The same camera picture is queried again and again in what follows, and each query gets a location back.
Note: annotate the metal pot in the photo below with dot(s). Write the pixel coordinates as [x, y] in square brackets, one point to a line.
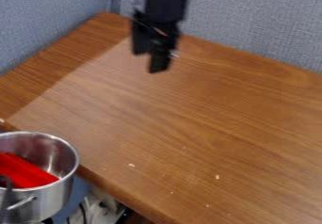
[30, 205]

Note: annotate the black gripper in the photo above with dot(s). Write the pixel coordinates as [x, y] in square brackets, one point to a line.
[155, 31]

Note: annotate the red object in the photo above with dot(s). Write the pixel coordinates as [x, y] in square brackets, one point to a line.
[22, 173]

